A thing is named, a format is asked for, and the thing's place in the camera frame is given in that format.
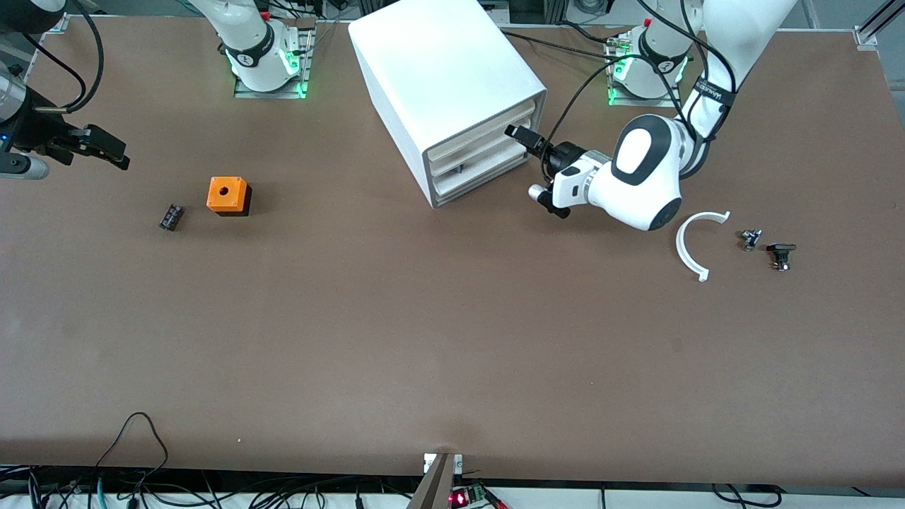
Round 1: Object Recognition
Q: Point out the large white cabinet drawer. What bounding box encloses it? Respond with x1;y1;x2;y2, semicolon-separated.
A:
424;99;539;162

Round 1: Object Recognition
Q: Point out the orange button box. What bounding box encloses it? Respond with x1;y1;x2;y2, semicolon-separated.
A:
206;176;252;217

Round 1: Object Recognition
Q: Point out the black push button part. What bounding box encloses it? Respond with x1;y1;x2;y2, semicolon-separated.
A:
766;242;798;272

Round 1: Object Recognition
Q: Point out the white curved plastic arc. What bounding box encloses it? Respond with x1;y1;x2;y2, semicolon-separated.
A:
675;211;731;283

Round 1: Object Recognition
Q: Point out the circuit board with red light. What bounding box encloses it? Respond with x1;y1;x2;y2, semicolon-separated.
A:
449;483;508;509

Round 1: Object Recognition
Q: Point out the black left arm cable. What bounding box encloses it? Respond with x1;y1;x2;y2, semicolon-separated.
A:
541;0;736;177

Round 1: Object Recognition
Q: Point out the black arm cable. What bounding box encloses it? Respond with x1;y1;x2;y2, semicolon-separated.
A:
28;0;105;114
541;0;736;177

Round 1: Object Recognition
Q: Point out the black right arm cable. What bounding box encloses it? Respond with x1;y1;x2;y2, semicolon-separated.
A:
28;0;105;114

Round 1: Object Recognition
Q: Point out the black cable behind cabinet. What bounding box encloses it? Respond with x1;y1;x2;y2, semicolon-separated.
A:
498;21;630;63

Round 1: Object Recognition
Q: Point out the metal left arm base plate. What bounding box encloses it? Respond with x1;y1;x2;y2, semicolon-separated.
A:
607;32;683;108

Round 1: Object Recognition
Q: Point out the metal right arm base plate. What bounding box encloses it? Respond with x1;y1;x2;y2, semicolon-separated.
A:
233;18;316;100

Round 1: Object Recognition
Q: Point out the looped black table cable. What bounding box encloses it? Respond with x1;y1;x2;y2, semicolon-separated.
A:
94;412;170;473

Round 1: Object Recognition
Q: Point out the white metal bracket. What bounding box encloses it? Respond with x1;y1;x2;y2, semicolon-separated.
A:
423;452;464;476

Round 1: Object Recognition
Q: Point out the tangled black cable bundle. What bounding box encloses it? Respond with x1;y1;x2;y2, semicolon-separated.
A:
0;463;425;509

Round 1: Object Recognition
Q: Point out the tan wooden post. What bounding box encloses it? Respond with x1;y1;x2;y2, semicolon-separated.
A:
407;454;455;509

